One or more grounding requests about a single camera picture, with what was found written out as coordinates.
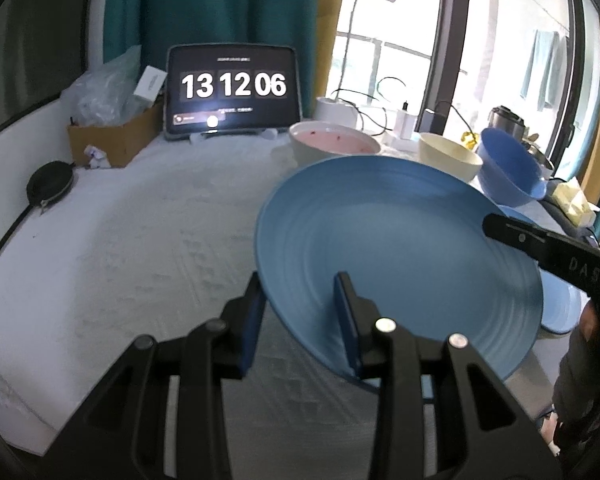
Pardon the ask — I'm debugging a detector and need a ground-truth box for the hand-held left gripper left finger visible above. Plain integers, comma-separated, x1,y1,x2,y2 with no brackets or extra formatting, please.
45,271,268,480

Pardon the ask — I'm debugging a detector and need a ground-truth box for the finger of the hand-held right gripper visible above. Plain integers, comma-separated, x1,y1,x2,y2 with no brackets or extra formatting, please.
483,212,557,272

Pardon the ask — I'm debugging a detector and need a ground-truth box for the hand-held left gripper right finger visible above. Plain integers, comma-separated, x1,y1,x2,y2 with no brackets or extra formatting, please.
332,271,566,480

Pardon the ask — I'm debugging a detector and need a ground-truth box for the light blue plate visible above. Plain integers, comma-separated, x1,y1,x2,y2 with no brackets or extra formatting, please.
497,204,583,338

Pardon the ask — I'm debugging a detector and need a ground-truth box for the dark blue bowl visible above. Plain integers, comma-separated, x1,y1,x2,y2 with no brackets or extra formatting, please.
476,127,548,208

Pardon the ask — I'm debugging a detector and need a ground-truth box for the cream bowl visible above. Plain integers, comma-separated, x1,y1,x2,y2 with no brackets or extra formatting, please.
418,132,483,184

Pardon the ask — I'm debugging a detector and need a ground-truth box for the large blue plate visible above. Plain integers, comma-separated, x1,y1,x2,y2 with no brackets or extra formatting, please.
254,155,545,387

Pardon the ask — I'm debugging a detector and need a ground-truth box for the pink strawberry pattern bowl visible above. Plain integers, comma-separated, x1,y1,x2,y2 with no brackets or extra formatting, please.
287,121,382,168

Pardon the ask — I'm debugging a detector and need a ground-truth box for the person's right forearm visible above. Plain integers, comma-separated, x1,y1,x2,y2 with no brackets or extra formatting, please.
551,332,600,461

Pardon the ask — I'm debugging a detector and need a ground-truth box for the person's right hand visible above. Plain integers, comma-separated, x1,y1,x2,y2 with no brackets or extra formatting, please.
577,300,600,361

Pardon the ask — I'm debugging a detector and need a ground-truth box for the yellow tissue packet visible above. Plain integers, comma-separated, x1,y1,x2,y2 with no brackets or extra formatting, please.
550,178,597,227

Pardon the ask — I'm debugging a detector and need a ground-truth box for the steel tumbler with black lid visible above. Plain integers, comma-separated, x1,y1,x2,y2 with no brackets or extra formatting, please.
487,105,526,138

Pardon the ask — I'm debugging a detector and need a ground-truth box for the white textured tablecloth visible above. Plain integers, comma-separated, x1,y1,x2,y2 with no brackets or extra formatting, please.
0,130,556,461

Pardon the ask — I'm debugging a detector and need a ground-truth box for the black charger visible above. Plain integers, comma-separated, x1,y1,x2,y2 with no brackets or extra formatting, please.
416,108,448,136

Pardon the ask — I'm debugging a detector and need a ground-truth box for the white power strip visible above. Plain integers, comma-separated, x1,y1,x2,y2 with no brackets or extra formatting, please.
379,130,422,154

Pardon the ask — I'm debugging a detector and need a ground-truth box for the white charger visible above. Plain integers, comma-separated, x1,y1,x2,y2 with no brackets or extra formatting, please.
394,107,418,141

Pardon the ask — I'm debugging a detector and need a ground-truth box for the blue hanging towel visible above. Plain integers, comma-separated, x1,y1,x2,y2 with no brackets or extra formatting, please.
520,30,566,111

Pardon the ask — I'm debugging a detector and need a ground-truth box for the cardboard box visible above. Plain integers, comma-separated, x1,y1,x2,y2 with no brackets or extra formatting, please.
67,100,163,168

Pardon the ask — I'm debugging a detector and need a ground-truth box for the crumpled wrapper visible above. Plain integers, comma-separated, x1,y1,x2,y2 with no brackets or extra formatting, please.
82,145,112,169

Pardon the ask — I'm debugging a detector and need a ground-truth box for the tablet showing clock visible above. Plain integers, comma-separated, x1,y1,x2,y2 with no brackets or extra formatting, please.
162,44,302,142

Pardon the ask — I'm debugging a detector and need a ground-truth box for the black round pouch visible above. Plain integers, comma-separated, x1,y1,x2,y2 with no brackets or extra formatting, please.
26,161,75,208

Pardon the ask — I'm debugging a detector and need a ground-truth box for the small white box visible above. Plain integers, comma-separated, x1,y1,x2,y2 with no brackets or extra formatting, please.
132,66,168,103

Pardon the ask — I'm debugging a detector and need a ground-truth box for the yellow curtain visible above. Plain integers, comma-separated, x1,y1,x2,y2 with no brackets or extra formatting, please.
317,0,351,111

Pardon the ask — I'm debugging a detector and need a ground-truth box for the clear plastic bag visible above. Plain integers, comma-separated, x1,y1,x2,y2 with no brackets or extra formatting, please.
60,45,151,128

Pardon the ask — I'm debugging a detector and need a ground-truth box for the teal curtain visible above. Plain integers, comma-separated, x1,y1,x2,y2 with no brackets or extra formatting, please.
102,0,321,116

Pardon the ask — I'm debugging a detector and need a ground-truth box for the black charging cable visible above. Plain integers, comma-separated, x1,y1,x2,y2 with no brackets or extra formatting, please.
329,87,396,137
434,101,482,137

